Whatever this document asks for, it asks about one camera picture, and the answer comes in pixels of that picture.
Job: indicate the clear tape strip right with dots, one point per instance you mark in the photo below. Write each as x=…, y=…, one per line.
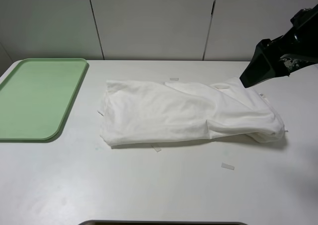
x=227, y=166

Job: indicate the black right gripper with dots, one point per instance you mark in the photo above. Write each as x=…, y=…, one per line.
x=296, y=49

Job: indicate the green plastic tray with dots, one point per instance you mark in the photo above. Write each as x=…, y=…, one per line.
x=36, y=97

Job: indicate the white short sleeve t-shirt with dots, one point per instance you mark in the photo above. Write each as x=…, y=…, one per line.
x=137, y=112

